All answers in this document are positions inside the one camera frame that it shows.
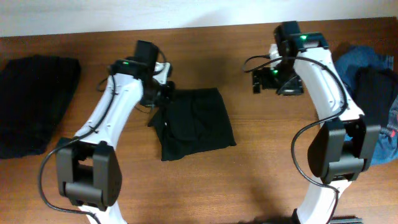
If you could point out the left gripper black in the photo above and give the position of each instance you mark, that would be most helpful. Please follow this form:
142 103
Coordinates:
170 89

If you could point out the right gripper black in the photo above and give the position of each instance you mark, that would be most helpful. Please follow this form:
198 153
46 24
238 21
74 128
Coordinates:
295 89

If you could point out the black t-shirt with logo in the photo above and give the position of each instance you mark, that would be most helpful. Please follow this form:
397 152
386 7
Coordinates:
195 121

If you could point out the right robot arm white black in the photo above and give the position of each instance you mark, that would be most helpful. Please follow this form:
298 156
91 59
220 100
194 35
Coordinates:
344 145

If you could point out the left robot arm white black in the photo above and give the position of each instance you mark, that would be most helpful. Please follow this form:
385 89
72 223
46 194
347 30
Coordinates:
88 172

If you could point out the blue denim jeans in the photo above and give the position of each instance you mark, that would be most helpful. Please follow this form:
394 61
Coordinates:
347 66

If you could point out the folded black garment left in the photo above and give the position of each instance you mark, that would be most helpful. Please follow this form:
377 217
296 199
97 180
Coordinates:
35 94

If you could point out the dark garment on jeans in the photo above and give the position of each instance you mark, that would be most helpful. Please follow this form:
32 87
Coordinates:
376 91

